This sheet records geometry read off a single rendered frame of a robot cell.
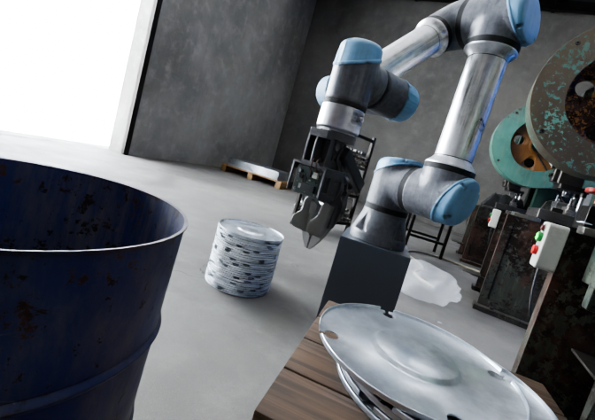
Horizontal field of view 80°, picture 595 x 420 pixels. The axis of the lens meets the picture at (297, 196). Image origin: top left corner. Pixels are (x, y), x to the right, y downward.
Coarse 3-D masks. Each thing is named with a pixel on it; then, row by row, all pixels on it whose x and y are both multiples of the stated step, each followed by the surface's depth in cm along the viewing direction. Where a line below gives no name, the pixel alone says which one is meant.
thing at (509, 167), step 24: (504, 120) 352; (504, 144) 352; (528, 144) 351; (504, 168) 352; (528, 168) 351; (552, 168) 338; (528, 192) 399; (552, 192) 361; (480, 216) 378; (456, 240) 415; (480, 240) 379; (480, 264) 377
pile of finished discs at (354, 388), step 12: (492, 372) 55; (504, 372) 56; (348, 384) 46; (360, 396) 43; (372, 396) 41; (528, 396) 51; (372, 408) 41; (384, 408) 40; (396, 408) 39; (540, 408) 48
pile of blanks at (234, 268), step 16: (224, 240) 146; (240, 240) 143; (224, 256) 145; (240, 256) 146; (256, 256) 144; (272, 256) 149; (208, 272) 151; (224, 272) 145; (240, 272) 144; (256, 272) 146; (272, 272) 154; (224, 288) 147; (240, 288) 145; (256, 288) 149
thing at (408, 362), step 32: (320, 320) 53; (352, 320) 58; (384, 320) 61; (416, 320) 65; (352, 352) 48; (384, 352) 49; (416, 352) 52; (448, 352) 56; (480, 352) 58; (384, 384) 42; (416, 384) 44; (448, 384) 46; (480, 384) 49; (512, 384) 51; (416, 416) 38; (480, 416) 41; (512, 416) 43
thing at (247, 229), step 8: (224, 224) 154; (232, 224) 158; (240, 224) 162; (248, 224) 166; (256, 224) 171; (232, 232) 145; (240, 232) 148; (248, 232) 151; (256, 232) 153; (264, 232) 157; (272, 232) 164; (256, 240) 143; (264, 240) 144; (272, 240) 150; (280, 240) 153
